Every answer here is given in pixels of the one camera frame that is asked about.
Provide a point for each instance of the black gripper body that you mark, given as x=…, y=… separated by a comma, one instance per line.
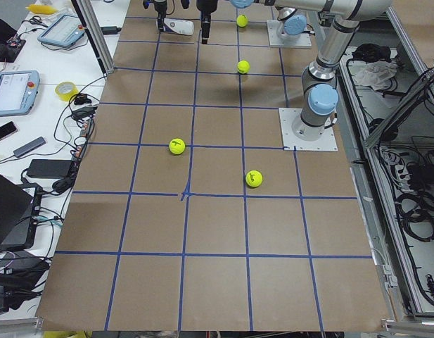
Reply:
x=205, y=8

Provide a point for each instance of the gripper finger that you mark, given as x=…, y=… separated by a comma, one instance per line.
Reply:
x=205, y=20
x=161, y=9

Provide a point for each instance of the clear tennis ball can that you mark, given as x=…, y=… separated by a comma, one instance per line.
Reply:
x=179, y=27

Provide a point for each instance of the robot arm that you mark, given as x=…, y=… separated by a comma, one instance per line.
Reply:
x=318, y=79
x=293, y=23

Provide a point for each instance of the tennis ball right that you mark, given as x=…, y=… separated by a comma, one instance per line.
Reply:
x=242, y=20

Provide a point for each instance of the tennis ball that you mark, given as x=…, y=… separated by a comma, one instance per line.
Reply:
x=177, y=146
x=242, y=20
x=243, y=67
x=254, y=178

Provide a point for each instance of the tennis ball centre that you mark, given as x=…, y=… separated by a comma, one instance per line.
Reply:
x=243, y=67

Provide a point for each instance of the tennis ball lower left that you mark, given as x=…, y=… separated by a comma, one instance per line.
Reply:
x=177, y=146

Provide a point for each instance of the tennis ball upper left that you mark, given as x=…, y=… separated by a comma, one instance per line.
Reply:
x=254, y=178

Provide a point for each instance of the black power adapter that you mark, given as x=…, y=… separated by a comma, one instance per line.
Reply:
x=110, y=30

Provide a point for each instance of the teach pendant far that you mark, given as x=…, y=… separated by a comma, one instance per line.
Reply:
x=65, y=32

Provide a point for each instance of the teach pendant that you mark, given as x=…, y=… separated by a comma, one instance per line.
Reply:
x=65, y=32
x=18, y=90

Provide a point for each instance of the yellow tape roll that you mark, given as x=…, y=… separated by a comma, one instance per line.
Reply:
x=66, y=90

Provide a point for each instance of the teach pendant near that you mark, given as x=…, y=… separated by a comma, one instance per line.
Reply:
x=18, y=90

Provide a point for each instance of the grey usb hub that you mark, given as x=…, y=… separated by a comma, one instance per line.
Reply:
x=28, y=147

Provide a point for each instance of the crumpled white cloth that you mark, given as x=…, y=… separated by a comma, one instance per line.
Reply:
x=376, y=75

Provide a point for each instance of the black smartphone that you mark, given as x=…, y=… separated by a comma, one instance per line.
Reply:
x=7, y=129

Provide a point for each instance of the black power brick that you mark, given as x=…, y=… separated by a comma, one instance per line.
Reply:
x=49, y=168

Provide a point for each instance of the black laptop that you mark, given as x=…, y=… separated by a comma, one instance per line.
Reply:
x=19, y=207

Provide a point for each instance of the aluminium frame post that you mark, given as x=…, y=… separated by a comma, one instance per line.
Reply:
x=89, y=21

